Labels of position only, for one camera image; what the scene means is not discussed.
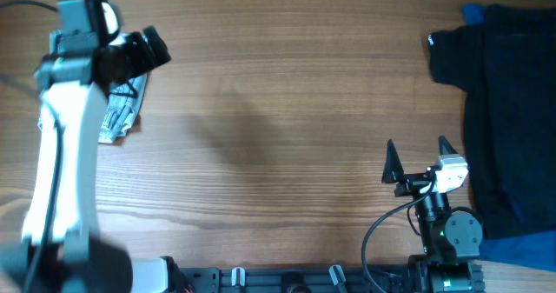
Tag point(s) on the light blue denim shorts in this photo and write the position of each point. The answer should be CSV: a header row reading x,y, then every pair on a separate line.
x,y
124,101

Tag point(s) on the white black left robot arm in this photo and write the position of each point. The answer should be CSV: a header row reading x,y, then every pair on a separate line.
x,y
61,248

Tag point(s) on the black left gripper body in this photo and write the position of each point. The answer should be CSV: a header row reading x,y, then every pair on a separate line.
x,y
137,58

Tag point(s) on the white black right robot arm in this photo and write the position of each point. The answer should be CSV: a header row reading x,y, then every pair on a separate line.
x,y
450,236

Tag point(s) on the black folded garment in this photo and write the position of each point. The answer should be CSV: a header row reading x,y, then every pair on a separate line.
x,y
506,66

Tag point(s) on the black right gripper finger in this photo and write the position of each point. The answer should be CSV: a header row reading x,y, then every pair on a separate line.
x,y
393,171
445,148

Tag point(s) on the blue cloth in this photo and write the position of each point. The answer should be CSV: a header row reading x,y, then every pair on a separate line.
x,y
535,250

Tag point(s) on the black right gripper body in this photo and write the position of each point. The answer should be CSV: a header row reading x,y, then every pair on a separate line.
x,y
411,185

